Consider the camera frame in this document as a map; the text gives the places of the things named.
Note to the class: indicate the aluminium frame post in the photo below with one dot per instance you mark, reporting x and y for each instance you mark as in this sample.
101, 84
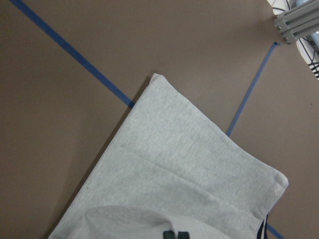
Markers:
299, 22

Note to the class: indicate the grey t-shirt with cartoon print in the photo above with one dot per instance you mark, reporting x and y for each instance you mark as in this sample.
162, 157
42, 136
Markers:
169, 168

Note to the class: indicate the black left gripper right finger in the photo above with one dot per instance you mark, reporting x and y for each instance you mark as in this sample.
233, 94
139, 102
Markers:
183, 235

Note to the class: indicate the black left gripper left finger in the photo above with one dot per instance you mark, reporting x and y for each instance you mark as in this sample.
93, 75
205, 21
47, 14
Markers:
168, 235

